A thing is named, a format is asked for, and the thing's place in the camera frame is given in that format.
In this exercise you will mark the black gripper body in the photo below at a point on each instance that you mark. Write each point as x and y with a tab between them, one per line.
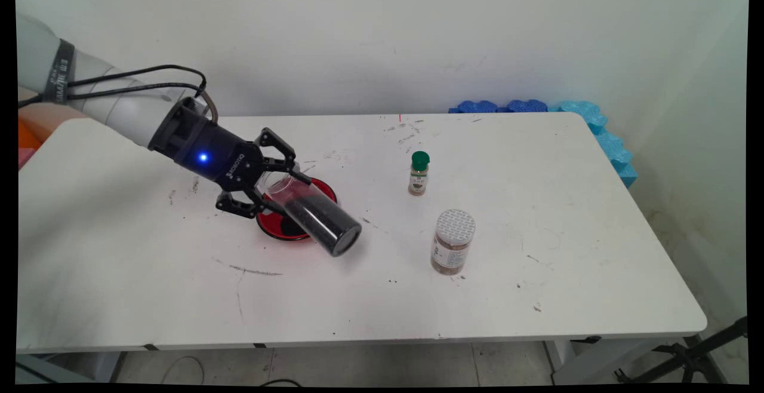
215	154

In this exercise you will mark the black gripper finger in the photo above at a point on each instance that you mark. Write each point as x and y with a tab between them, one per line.
245	208
290	157

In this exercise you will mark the clear jar with black seeds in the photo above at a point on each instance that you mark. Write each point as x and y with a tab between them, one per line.
322	226

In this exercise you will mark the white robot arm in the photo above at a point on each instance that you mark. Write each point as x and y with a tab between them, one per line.
113	106

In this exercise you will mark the red bowl with black rim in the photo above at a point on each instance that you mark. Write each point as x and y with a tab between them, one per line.
270	224

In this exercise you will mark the black seeds heap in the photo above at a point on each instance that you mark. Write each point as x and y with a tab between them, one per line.
289	227

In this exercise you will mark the small spice bottle green cap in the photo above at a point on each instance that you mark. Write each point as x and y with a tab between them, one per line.
418	179

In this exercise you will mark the peanut jar with white lid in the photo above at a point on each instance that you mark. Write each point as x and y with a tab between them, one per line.
452	243

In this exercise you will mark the orange box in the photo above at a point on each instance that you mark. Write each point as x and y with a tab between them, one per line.
27	136

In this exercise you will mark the pink box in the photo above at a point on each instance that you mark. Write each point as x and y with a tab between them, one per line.
22	157

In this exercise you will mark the white table leg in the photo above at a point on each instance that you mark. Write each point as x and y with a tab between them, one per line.
107	366
573	363

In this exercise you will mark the light blue foam mat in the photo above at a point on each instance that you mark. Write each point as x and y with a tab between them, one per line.
609	142

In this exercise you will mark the black tripod stand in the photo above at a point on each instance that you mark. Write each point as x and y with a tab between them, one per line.
692	357

